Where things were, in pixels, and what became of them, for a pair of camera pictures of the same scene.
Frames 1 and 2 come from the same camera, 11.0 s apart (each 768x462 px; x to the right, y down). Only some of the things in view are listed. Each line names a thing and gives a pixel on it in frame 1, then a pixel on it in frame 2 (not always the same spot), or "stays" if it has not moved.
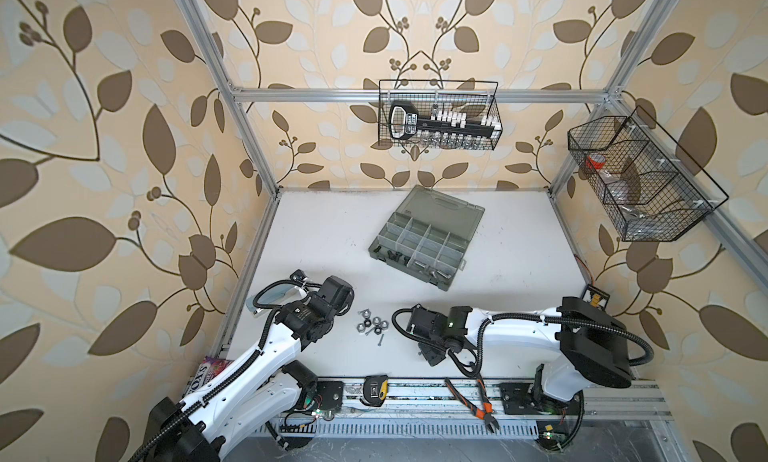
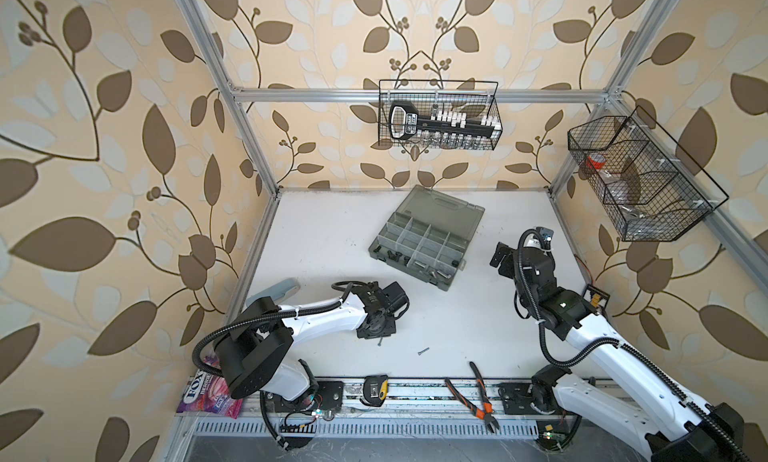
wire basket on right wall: (652, 190) stays
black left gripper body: (349, 300) → (386, 329)
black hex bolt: (394, 255) stays
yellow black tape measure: (375, 390) stays
